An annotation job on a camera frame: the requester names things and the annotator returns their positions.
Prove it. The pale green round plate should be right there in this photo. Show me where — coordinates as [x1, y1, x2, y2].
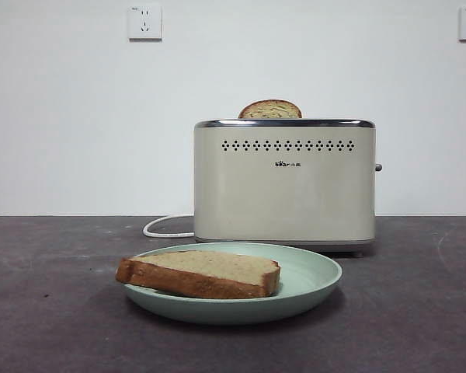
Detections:
[122, 241, 343, 326]

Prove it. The cream toaster with dotted vents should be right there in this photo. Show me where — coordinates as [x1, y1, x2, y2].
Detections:
[193, 118, 384, 256]

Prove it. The round-topped bread slice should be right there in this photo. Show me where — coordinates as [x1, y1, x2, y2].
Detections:
[238, 99, 304, 120]

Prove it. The brown-crusted square bread slice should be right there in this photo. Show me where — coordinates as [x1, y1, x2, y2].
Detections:
[115, 249, 282, 300]

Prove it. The white toaster power cord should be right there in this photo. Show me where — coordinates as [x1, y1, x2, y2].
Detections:
[142, 214, 196, 239]

